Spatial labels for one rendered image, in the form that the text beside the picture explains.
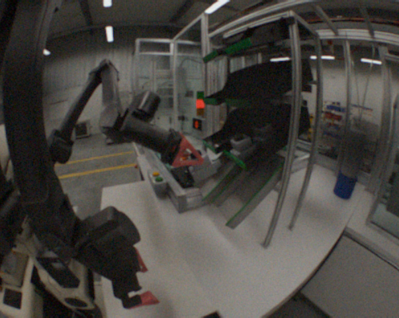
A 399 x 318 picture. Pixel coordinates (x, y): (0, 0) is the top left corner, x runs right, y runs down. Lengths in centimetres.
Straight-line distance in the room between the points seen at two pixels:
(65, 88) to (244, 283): 934
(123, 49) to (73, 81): 294
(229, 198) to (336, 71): 1138
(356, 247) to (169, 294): 91
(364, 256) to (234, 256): 74
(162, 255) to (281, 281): 43
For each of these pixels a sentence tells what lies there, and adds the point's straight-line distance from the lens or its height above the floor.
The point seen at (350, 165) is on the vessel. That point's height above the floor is 109.
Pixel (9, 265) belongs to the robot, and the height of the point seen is 112.
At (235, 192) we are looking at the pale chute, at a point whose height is 105.
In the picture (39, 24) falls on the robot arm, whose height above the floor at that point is 149.
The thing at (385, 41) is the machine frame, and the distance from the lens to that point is 154.
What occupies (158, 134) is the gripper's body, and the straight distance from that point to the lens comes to 38.
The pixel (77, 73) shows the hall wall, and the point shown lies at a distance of 921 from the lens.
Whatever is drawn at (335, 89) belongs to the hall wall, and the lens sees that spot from 1154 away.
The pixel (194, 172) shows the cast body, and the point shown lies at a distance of 43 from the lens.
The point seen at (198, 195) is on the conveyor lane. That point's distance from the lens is 81.
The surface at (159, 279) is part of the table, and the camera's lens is 59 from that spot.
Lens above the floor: 137
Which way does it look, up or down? 20 degrees down
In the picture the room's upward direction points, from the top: straight up
